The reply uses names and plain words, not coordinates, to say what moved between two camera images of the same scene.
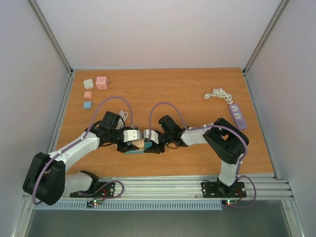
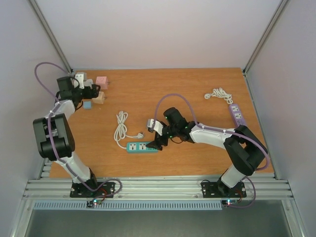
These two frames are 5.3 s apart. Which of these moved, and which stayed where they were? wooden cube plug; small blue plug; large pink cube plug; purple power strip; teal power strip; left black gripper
Moved: left black gripper; wooden cube plug
Stayed: purple power strip; teal power strip; small blue plug; large pink cube plug
